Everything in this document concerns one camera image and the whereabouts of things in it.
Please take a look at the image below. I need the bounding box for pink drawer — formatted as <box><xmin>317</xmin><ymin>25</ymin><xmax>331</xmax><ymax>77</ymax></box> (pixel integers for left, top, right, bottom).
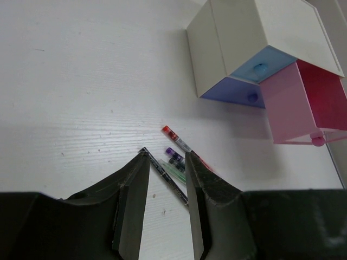
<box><xmin>260</xmin><ymin>60</ymin><xmax>346</xmax><ymax>147</ymax></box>

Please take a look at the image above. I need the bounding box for green gel pen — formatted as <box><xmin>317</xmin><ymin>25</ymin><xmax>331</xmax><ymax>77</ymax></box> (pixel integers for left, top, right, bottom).
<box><xmin>159</xmin><ymin>159</ymin><xmax>186</xmax><ymax>185</ymax></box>

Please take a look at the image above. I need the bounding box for black gel pen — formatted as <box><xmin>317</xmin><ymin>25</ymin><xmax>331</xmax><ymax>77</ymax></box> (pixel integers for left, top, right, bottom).
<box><xmin>140</xmin><ymin>147</ymin><xmax>189</xmax><ymax>207</ymax></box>

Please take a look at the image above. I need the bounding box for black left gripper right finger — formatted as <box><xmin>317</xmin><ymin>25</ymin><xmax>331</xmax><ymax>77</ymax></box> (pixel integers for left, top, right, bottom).
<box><xmin>185</xmin><ymin>152</ymin><xmax>346</xmax><ymax>259</ymax></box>

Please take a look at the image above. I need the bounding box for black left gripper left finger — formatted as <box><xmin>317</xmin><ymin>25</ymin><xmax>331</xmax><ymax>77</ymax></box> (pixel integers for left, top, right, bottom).
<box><xmin>1</xmin><ymin>152</ymin><xmax>150</xmax><ymax>259</ymax></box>

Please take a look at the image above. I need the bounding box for light blue small drawer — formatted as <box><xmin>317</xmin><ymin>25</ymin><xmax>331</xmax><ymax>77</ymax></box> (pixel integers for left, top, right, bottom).
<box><xmin>230</xmin><ymin>45</ymin><xmax>297</xmax><ymax>83</ymax></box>

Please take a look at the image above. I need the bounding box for white mini drawer cabinet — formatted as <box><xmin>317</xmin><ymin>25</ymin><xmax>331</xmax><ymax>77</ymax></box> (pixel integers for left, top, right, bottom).
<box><xmin>187</xmin><ymin>1</ymin><xmax>344</xmax><ymax>96</ymax></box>

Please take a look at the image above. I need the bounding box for red gel pen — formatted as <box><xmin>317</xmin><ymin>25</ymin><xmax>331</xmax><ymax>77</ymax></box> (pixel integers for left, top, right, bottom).
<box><xmin>162</xmin><ymin>125</ymin><xmax>215</xmax><ymax>173</ymax></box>

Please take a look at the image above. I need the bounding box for purple lower drawer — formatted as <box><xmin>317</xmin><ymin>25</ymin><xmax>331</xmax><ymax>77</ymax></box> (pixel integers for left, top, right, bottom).
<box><xmin>201</xmin><ymin>77</ymin><xmax>265</xmax><ymax>109</ymax></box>

